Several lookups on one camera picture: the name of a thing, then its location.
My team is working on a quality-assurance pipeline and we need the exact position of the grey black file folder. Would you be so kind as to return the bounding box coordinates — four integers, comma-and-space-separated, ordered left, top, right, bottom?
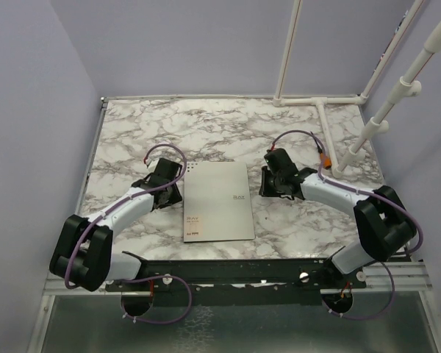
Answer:
183, 161, 255, 243

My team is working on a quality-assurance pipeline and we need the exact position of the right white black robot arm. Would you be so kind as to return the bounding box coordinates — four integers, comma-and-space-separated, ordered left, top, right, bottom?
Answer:
259, 149, 417, 288

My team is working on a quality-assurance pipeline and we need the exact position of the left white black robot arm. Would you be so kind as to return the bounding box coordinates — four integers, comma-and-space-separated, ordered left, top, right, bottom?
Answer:
49, 158, 184, 291

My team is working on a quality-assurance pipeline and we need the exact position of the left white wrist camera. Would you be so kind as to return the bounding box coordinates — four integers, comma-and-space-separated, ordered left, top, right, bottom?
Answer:
144, 158, 159, 174

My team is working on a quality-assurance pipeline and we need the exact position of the orange handled screwdriver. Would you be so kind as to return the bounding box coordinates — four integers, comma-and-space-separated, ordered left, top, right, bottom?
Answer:
312, 133, 332, 170

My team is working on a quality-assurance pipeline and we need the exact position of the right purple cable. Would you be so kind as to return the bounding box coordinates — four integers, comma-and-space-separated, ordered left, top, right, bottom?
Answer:
268, 129, 426, 321

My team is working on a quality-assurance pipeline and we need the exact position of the purple cable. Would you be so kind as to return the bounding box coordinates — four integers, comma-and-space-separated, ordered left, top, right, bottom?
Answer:
63, 143, 193, 325
268, 129, 426, 321

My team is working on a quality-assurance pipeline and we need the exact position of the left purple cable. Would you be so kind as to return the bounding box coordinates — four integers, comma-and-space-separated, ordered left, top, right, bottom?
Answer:
63, 143, 193, 325

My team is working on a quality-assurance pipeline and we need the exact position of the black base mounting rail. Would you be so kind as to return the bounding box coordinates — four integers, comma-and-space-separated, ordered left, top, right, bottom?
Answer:
96, 259, 367, 306

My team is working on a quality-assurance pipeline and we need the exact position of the silver aluminium rail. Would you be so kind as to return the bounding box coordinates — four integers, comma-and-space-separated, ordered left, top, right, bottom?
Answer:
42, 277, 113, 295

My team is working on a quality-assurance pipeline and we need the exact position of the white pvc pipe frame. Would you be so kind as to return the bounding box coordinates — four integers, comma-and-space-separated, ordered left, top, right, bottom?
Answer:
273, 1, 441, 178

